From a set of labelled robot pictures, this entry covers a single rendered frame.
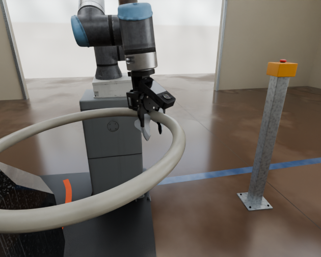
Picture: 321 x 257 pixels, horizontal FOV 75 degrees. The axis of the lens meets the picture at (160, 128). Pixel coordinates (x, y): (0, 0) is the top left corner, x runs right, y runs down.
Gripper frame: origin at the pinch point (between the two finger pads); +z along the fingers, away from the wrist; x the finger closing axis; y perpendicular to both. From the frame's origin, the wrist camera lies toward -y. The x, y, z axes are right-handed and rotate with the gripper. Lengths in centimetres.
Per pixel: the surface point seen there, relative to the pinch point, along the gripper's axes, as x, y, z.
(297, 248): -77, -33, 100
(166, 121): 3.1, -8.9, -7.2
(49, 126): 23.5, 21.8, -6.5
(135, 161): -38, 70, 54
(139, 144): -42, 67, 40
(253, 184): -98, 3, 81
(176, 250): -23, 20, 93
